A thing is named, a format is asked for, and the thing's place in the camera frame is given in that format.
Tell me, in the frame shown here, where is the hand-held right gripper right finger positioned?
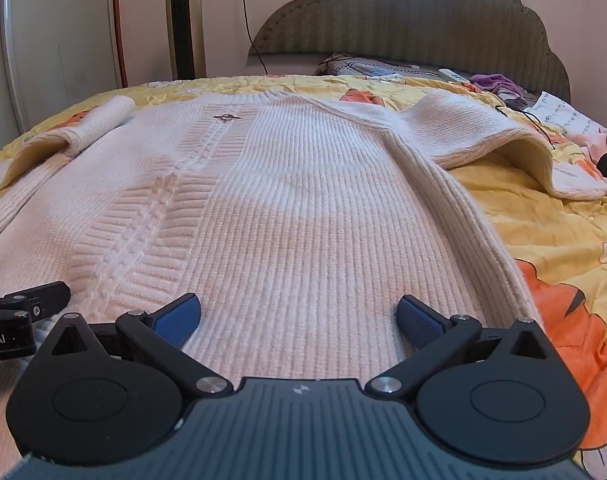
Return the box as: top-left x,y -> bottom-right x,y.
365,294 -> 559,401

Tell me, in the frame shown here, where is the white floral wardrobe door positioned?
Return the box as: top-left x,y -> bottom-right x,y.
0,0 -> 129,133

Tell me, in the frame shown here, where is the cream knitted sweater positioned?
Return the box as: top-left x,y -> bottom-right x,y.
0,89 -> 607,480

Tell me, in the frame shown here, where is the pink cloth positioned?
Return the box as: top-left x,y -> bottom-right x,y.
581,127 -> 607,161

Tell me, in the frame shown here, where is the purple cloth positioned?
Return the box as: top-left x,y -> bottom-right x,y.
469,73 -> 527,101

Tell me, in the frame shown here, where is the black wall cable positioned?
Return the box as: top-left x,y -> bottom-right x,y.
240,0 -> 269,76

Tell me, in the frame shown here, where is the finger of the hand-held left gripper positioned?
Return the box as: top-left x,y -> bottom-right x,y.
0,281 -> 72,321

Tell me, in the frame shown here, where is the yellow carrot print blanket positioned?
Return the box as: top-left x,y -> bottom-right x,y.
0,74 -> 607,480

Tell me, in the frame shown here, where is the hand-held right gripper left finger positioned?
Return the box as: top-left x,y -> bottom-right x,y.
48,292 -> 234,401

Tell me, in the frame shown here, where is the thin black cable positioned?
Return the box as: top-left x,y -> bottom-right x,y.
493,105 -> 559,148

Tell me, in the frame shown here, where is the patterned grey pillow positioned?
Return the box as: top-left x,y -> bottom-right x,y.
316,53 -> 447,81

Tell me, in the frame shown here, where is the gold tower fan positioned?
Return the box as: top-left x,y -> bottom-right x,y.
164,0 -> 207,81

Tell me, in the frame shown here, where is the grey-green padded headboard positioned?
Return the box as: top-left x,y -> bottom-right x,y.
248,0 -> 571,102

